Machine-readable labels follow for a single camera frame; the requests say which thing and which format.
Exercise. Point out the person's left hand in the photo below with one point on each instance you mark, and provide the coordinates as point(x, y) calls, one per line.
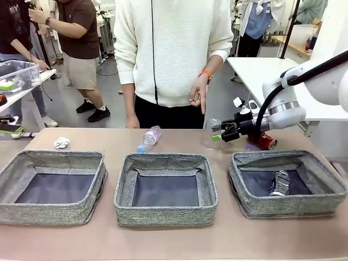
point(198, 92)

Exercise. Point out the person in black shirt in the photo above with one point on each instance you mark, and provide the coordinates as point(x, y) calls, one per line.
point(13, 27)

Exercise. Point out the person in white sweater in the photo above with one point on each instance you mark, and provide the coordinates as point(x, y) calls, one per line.
point(174, 54)

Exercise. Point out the white marker pen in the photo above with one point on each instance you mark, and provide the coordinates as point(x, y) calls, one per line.
point(27, 135)

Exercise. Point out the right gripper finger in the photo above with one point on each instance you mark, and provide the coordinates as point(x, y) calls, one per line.
point(229, 124)
point(231, 135)

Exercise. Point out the orange wristwatch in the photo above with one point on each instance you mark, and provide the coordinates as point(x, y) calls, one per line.
point(207, 74)

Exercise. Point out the black stand pole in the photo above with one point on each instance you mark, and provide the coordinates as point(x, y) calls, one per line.
point(289, 30)

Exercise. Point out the crushed silver can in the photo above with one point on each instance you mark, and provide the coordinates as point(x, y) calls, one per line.
point(280, 182)

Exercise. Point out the clear bottle with blue cap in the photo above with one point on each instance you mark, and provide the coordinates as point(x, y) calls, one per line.
point(149, 138)

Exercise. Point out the person's right forearm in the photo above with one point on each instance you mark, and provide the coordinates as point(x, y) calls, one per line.
point(128, 100)

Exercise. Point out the crumpled white tissue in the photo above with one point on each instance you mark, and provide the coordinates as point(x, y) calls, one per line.
point(62, 142)

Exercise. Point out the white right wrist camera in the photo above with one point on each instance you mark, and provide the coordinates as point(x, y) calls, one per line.
point(244, 104)

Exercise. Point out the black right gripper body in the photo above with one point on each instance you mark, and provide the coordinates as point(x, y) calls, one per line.
point(246, 123)

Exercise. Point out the person in green top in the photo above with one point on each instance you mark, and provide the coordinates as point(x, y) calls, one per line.
point(312, 11)

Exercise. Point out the clear plastic cup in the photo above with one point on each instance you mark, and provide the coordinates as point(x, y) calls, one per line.
point(209, 141)

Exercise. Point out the crushed red can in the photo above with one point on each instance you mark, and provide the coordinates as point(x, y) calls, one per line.
point(265, 141)

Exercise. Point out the white side desk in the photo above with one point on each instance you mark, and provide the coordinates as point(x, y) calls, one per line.
point(16, 99)

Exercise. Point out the white background table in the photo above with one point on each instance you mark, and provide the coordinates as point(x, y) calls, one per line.
point(258, 70)

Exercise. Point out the person's black trousers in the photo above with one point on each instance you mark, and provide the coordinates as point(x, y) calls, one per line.
point(168, 117)

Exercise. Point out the grey fabric basket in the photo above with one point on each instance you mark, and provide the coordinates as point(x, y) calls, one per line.
point(285, 206)
point(166, 214)
point(54, 212)

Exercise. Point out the person in blue shirt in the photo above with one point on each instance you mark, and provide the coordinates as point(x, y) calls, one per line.
point(255, 24)

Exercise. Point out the green flat device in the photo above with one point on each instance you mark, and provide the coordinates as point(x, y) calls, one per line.
point(6, 85)

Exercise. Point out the clear plastic storage bin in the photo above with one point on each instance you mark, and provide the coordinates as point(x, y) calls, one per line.
point(27, 73)

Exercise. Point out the translucent plastic container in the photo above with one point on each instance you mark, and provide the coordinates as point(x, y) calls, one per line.
point(303, 38)

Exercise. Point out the person's right hand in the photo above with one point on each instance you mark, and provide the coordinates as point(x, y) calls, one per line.
point(132, 122)

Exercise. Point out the person's left forearm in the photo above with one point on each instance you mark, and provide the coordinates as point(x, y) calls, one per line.
point(217, 61)

